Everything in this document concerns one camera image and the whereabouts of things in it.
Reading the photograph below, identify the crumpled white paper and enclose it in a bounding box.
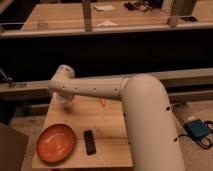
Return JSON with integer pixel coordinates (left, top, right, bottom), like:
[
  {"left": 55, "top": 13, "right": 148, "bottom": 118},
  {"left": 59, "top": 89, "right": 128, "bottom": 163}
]
[{"left": 97, "top": 20, "right": 117, "bottom": 27}]

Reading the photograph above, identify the metal clamp bracket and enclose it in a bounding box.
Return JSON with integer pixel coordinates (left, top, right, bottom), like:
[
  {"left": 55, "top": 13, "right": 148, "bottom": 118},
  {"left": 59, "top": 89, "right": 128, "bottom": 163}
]
[{"left": 0, "top": 67, "right": 27, "bottom": 88}]

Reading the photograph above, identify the black cable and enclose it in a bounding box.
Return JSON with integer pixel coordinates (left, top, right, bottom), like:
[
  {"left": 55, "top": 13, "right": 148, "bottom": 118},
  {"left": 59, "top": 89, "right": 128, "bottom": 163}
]
[{"left": 175, "top": 120, "right": 213, "bottom": 150}]

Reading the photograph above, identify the metal post right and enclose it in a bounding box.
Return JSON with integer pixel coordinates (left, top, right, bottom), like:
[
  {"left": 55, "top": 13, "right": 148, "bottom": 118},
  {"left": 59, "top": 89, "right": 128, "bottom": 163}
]
[{"left": 167, "top": 0, "right": 185, "bottom": 27}]

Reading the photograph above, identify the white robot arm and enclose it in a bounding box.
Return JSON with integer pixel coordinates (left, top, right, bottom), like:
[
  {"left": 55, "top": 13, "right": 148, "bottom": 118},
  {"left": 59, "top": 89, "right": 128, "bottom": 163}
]
[{"left": 49, "top": 65, "right": 186, "bottom": 171}]

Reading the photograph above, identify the orange plate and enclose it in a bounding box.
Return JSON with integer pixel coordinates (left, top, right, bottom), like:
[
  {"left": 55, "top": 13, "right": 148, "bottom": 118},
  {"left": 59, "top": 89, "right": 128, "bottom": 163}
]
[{"left": 36, "top": 124, "right": 76, "bottom": 163}]

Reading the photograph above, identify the black tools pile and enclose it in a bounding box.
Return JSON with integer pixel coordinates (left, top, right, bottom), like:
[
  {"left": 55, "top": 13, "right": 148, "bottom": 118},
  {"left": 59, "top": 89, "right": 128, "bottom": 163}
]
[{"left": 124, "top": 0, "right": 152, "bottom": 13}]

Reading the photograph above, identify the clear plastic cup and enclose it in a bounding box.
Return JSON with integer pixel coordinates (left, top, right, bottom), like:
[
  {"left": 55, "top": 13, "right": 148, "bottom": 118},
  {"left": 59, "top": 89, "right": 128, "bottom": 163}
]
[{"left": 37, "top": 21, "right": 49, "bottom": 30}]

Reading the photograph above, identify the white paper sheet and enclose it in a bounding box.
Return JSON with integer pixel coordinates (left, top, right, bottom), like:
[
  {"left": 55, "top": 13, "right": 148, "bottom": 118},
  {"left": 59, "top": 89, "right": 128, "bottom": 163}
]
[{"left": 94, "top": 5, "right": 115, "bottom": 11}]

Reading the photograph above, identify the black remote control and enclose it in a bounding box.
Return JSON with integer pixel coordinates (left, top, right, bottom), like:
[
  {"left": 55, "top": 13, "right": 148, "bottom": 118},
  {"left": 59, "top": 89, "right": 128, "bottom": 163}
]
[{"left": 84, "top": 130, "right": 96, "bottom": 155}]

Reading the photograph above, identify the orange carrot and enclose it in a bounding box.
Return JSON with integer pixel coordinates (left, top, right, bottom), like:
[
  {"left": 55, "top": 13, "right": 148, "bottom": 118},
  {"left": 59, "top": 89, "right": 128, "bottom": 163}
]
[{"left": 100, "top": 99, "right": 106, "bottom": 107}]

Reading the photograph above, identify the metal post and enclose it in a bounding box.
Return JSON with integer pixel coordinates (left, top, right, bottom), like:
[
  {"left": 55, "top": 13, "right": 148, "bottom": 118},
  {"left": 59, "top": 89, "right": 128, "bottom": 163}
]
[
  {"left": 167, "top": 0, "right": 185, "bottom": 27},
  {"left": 82, "top": 0, "right": 92, "bottom": 32}
]

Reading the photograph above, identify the blue electronics box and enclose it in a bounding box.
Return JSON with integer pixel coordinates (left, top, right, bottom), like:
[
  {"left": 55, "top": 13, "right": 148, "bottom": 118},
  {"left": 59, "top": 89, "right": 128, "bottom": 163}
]
[{"left": 184, "top": 119, "right": 210, "bottom": 139}]

